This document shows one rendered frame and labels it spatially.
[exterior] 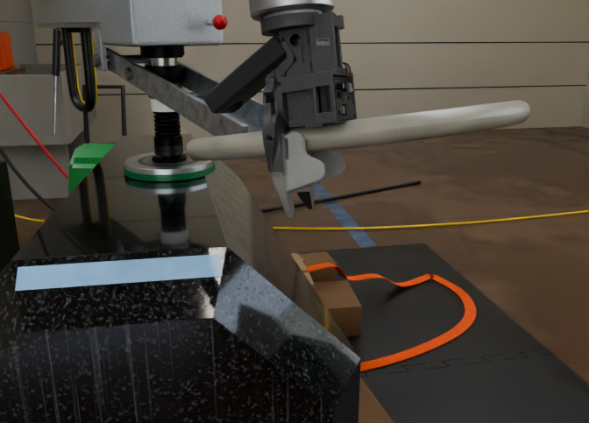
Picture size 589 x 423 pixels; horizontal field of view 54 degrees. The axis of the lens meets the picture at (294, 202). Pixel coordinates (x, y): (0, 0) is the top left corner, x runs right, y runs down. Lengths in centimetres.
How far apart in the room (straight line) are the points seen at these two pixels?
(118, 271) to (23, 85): 327
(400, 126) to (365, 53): 592
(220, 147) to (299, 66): 14
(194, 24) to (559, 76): 657
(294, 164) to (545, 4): 691
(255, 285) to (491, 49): 634
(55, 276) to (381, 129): 56
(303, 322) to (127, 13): 72
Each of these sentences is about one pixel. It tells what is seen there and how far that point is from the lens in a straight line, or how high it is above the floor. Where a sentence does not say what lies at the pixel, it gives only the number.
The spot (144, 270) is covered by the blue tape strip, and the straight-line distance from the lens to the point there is 93.
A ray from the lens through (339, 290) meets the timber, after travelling 233.
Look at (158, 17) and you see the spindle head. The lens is 130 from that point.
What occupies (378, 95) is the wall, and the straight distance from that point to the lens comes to 662.
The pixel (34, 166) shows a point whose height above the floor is 23.
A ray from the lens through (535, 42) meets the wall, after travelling 740.
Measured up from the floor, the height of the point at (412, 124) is 104.
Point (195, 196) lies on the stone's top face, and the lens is 122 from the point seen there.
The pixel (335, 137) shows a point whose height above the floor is 103.
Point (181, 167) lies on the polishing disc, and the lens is 135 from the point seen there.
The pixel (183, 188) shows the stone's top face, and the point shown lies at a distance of 129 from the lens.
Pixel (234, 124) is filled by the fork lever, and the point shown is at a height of 98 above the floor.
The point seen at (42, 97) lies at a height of 72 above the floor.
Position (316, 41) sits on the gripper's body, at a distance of 62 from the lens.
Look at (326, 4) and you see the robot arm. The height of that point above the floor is 116.
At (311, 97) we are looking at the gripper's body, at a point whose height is 107.
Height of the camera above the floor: 114
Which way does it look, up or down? 17 degrees down
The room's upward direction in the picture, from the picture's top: straight up
